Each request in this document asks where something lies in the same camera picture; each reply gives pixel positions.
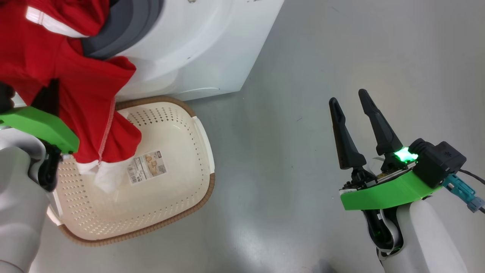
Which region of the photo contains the red garment with white trim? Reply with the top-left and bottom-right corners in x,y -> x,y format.
0,0 -> 142,194

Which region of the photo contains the white front-loading washing machine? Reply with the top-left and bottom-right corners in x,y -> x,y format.
81,0 -> 285,103

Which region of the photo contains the teal cable connector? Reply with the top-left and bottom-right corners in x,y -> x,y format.
441,174 -> 485,213

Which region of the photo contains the printed paper product label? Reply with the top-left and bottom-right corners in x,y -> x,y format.
127,151 -> 167,185

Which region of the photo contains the cream perforated laundry basket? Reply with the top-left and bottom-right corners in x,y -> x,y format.
47,96 -> 216,247

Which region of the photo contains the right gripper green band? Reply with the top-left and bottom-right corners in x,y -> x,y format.
329,89 -> 443,211

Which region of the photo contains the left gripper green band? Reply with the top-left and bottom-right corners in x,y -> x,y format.
0,79 -> 80,154

